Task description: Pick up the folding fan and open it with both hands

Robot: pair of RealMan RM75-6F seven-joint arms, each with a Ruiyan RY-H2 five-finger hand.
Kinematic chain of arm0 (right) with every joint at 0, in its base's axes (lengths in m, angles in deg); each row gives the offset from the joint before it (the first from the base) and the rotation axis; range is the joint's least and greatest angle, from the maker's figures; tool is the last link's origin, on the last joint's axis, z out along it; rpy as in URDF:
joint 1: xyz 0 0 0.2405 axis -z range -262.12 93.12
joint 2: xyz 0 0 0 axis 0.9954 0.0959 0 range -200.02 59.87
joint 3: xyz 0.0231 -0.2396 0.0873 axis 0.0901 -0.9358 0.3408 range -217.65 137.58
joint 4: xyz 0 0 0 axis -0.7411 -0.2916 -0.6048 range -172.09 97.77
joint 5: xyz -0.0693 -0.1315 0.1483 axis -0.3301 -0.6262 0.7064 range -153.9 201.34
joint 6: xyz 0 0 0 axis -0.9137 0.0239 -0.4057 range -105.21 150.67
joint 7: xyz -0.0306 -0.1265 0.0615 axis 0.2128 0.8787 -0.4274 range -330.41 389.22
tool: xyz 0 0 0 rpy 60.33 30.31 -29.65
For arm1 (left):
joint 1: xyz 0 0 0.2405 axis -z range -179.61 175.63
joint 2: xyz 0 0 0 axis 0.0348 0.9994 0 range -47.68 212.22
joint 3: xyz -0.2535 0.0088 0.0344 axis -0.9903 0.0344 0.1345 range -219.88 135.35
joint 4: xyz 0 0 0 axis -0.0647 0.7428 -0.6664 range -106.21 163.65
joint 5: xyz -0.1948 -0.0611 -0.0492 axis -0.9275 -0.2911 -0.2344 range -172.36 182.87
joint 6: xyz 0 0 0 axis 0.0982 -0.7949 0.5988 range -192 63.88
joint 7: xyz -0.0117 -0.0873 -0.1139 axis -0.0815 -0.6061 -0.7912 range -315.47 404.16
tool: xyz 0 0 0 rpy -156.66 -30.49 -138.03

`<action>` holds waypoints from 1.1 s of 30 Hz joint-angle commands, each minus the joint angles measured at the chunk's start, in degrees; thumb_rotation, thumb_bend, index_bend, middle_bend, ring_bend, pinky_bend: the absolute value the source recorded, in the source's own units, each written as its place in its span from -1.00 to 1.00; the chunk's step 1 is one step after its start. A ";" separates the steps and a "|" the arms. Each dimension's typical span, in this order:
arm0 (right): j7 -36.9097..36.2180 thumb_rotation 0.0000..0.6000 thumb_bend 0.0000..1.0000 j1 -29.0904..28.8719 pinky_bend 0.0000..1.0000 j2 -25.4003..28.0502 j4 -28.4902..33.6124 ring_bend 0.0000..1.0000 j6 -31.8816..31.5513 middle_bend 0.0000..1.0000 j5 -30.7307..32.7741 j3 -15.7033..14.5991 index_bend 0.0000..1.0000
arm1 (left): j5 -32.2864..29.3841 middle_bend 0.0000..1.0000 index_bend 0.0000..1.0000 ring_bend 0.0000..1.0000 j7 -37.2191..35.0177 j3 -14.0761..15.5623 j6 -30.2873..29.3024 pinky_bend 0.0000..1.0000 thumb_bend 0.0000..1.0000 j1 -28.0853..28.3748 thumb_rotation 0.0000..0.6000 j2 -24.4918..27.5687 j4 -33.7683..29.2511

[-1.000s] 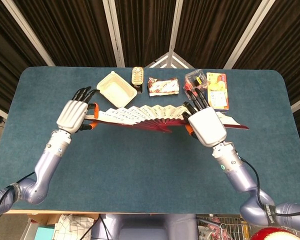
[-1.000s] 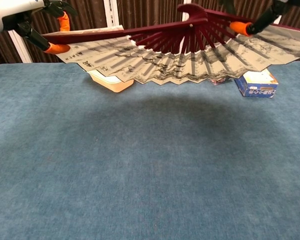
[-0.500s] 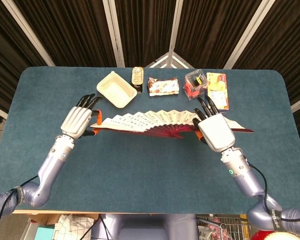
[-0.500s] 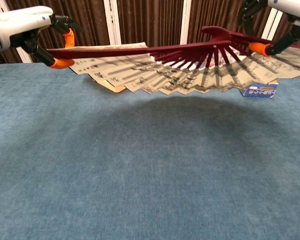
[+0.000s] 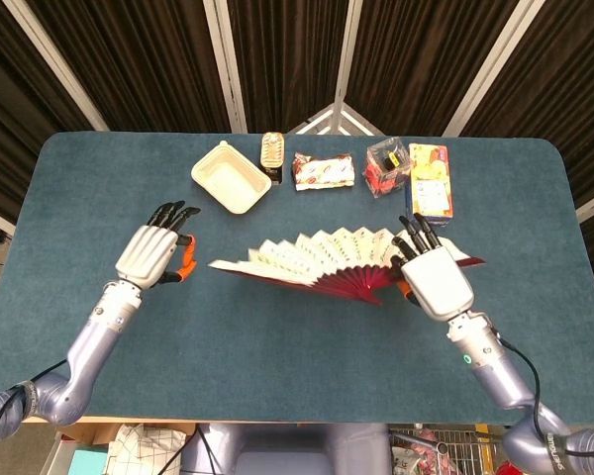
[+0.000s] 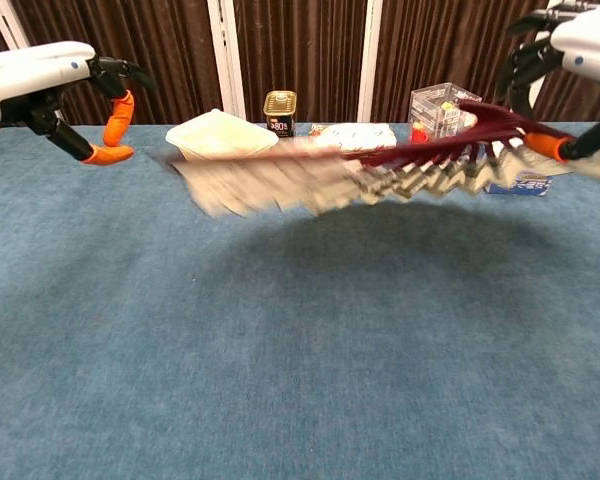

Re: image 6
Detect white frame post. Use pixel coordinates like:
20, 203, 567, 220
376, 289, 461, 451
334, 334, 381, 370
357, 0, 384, 124
527, 74, 552, 122
206, 0, 247, 122
0, 0, 32, 52

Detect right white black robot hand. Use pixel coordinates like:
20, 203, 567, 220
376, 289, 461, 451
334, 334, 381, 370
494, 0, 600, 163

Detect clear plastic box red contents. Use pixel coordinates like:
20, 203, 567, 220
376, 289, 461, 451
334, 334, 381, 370
408, 81, 483, 147

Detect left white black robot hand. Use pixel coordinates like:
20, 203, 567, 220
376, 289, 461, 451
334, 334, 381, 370
0, 40, 160, 166

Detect blue table mat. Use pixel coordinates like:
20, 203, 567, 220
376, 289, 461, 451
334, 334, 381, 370
0, 119, 600, 480

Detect cream plastic food tray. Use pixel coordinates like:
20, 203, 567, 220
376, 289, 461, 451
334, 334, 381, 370
164, 109, 281, 162

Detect blue yellow tissue box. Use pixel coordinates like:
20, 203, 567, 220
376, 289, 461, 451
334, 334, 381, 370
484, 169, 554, 198

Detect gold tin can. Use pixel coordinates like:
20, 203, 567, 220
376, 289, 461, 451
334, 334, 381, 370
263, 90, 299, 140

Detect dark brown pleated curtain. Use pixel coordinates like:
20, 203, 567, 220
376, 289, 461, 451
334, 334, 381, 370
0, 0, 600, 126

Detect folding paper fan red ribs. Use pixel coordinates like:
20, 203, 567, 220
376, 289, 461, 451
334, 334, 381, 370
168, 98, 600, 220

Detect red white snack package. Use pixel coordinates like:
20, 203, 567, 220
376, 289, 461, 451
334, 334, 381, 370
306, 121, 398, 152

